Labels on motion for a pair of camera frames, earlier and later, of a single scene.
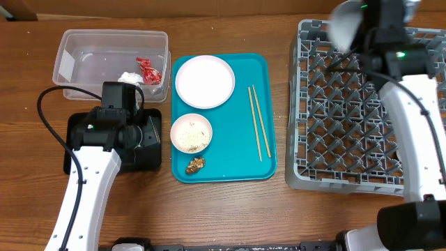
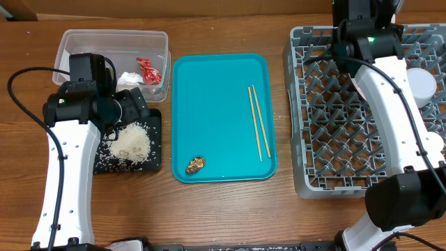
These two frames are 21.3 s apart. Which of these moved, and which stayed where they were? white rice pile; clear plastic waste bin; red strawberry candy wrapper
Moved: white rice pile
Stayed: red strawberry candy wrapper; clear plastic waste bin
